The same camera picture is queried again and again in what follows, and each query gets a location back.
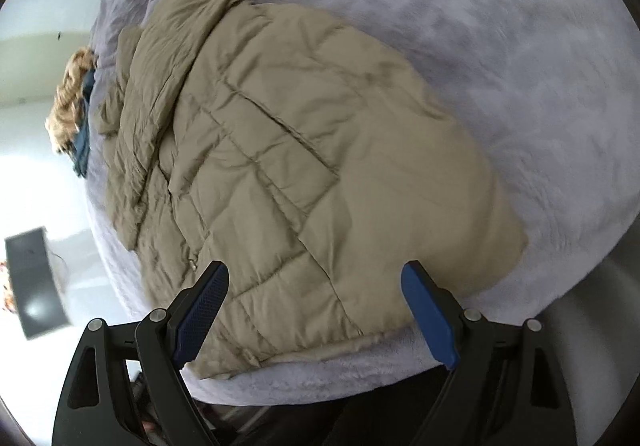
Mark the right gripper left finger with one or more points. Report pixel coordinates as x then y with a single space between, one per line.
193 312

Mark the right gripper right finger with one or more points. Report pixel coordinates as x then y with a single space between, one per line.
437 313

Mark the beige puffer jacket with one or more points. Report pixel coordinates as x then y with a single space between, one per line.
307 156

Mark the dark monitor screen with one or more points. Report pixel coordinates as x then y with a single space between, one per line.
38 301

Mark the teal folded garment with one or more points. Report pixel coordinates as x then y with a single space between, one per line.
81 143

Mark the tan striped knit garment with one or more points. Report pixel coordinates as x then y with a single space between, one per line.
62 123

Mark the lavender quilted bedspread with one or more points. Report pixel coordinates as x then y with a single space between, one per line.
549 92

